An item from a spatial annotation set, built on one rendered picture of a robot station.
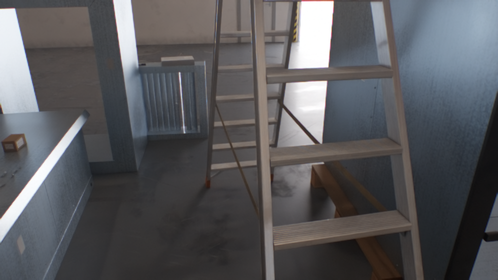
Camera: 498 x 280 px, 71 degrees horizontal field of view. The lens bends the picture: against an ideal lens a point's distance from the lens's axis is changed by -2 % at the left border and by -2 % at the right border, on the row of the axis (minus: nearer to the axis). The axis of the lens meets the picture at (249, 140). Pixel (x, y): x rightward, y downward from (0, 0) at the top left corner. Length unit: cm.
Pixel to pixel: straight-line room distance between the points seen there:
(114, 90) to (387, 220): 239
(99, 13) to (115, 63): 37
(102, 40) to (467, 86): 242
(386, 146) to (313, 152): 23
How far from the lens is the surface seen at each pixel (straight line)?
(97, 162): 331
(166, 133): 386
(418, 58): 172
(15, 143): 235
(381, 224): 114
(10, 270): 191
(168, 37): 1077
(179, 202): 276
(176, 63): 362
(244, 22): 1072
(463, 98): 148
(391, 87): 115
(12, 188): 195
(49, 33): 1152
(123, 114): 308
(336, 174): 269
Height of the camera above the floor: 148
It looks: 23 degrees down
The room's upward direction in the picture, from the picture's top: straight up
